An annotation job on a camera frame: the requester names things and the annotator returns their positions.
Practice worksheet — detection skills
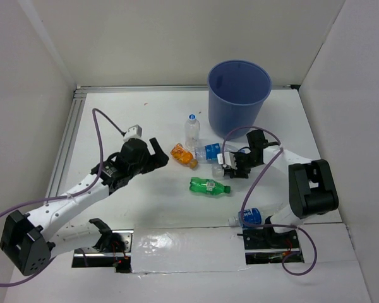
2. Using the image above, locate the purple cable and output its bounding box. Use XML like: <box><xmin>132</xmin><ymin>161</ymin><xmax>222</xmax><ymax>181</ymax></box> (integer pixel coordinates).
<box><xmin>0</xmin><ymin>108</ymin><xmax>127</xmax><ymax>287</ymax></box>
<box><xmin>222</xmin><ymin>126</ymin><xmax>318</xmax><ymax>276</ymax></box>

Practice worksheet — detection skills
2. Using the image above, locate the crushed blue label bottle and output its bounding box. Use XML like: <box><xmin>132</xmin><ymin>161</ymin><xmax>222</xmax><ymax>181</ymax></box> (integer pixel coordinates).
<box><xmin>228</xmin><ymin>203</ymin><xmax>285</xmax><ymax>229</ymax></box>

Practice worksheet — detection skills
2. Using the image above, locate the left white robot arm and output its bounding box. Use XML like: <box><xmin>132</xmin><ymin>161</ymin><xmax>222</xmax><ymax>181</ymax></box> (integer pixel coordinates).
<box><xmin>0</xmin><ymin>138</ymin><xmax>169</xmax><ymax>276</ymax></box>

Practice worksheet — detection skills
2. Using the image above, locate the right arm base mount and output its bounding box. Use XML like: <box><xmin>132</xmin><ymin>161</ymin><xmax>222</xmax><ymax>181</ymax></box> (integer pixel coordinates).
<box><xmin>237</xmin><ymin>229</ymin><xmax>304</xmax><ymax>265</ymax></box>

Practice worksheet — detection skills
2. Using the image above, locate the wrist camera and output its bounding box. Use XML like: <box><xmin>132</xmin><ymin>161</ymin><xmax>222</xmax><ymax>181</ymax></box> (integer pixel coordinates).
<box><xmin>217</xmin><ymin>151</ymin><xmax>237</xmax><ymax>170</ymax></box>
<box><xmin>123</xmin><ymin>124</ymin><xmax>142</xmax><ymax>142</ymax></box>

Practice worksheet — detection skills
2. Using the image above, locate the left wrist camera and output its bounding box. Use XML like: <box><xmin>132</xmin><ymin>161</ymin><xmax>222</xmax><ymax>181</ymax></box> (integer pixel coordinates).
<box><xmin>123</xmin><ymin>124</ymin><xmax>142</xmax><ymax>142</ymax></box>

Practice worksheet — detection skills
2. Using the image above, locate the blue plastic bin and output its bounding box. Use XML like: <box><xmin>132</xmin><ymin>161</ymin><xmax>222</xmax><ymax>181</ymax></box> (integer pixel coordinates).
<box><xmin>207</xmin><ymin>60</ymin><xmax>272</xmax><ymax>139</ymax></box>

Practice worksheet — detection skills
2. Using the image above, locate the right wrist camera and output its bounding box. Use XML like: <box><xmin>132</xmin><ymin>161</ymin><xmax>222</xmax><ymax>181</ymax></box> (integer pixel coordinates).
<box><xmin>217</xmin><ymin>151</ymin><xmax>237</xmax><ymax>170</ymax></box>

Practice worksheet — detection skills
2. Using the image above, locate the small clear bottle white cap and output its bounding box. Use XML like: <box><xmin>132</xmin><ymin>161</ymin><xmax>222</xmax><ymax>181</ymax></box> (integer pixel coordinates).
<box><xmin>184</xmin><ymin>114</ymin><xmax>200</xmax><ymax>151</ymax></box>

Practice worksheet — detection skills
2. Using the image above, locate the blue label water bottle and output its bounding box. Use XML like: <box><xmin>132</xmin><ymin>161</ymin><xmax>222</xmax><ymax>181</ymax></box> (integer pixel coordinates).
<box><xmin>195</xmin><ymin>143</ymin><xmax>247</xmax><ymax>164</ymax></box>

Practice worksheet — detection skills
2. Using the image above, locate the orange plastic bottle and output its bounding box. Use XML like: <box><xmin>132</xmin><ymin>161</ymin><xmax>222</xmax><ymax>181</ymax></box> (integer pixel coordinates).
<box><xmin>170</xmin><ymin>143</ymin><xmax>198</xmax><ymax>169</ymax></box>

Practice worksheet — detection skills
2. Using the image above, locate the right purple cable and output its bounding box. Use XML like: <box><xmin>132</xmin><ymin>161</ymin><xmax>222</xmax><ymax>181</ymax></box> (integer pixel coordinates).
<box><xmin>222</xmin><ymin>126</ymin><xmax>318</xmax><ymax>276</ymax></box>

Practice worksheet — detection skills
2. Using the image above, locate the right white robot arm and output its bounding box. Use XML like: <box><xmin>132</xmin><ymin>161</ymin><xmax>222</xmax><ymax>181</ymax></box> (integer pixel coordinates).
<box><xmin>217</xmin><ymin>126</ymin><xmax>339</xmax><ymax>247</ymax></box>

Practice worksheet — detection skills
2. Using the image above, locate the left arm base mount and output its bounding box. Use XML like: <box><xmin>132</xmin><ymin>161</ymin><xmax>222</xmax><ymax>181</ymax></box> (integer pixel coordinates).
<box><xmin>71</xmin><ymin>230</ymin><xmax>134</xmax><ymax>273</ymax></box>

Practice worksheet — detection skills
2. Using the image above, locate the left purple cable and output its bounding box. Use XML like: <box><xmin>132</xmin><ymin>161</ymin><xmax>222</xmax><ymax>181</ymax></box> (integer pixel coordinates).
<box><xmin>0</xmin><ymin>108</ymin><xmax>127</xmax><ymax>287</ymax></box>

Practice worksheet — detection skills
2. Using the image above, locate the green plastic bottle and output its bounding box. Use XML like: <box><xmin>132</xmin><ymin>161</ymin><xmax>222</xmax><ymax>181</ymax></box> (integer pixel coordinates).
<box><xmin>189</xmin><ymin>177</ymin><xmax>231</xmax><ymax>196</ymax></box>

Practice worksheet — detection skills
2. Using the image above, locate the black label clear bottle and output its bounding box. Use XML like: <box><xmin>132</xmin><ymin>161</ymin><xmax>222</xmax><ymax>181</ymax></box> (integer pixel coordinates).
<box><xmin>212</xmin><ymin>163</ymin><xmax>227</xmax><ymax>179</ymax></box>

